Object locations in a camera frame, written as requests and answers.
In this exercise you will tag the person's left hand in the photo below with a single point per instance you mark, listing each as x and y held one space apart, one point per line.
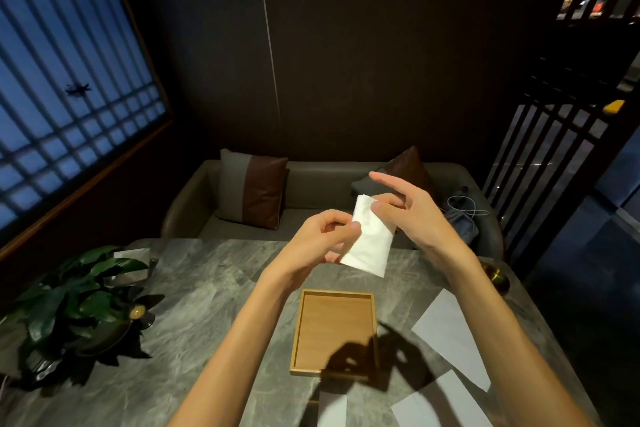
300 251

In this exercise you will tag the person's right hand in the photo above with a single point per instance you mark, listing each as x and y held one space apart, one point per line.
425 226

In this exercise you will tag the person's left thumb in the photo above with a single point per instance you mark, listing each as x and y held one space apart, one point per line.
334 217

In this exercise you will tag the person's right thumb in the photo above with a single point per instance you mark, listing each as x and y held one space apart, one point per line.
386 216

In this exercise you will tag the white paper napkin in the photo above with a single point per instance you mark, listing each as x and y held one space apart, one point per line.
372 241

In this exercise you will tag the person's left forearm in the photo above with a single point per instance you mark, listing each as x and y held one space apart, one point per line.
235 351

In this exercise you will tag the person's right forearm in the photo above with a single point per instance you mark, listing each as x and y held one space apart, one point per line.
505 341

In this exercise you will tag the grey upholstered sofa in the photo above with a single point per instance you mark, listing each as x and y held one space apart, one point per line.
310 191

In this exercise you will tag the dark brown cushion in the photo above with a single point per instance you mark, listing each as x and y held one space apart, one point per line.
407 166

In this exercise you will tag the blue bag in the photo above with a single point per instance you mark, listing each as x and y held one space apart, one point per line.
462 227

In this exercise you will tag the grey and brown cushion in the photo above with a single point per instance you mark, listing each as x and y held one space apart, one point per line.
252 189

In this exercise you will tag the square wooden tray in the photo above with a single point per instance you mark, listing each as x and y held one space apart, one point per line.
332 329

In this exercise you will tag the round brass table fitting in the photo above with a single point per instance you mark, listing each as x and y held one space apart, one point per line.
496 279

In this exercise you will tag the white paper sheet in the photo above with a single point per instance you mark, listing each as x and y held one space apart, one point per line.
332 410
430 406
450 336

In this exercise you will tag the dark wooden lattice screen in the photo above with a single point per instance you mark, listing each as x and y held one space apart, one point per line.
550 151

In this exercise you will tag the clear table sign holder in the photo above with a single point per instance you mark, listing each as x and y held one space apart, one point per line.
131 264

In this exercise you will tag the small round candle holder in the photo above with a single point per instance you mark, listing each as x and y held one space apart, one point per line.
137 312

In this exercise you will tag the yellow object behind screen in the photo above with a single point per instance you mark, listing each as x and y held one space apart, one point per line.
614 107

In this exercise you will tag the green potted plant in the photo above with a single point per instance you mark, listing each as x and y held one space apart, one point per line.
65 301

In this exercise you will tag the lattice window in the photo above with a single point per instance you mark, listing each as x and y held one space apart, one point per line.
65 81

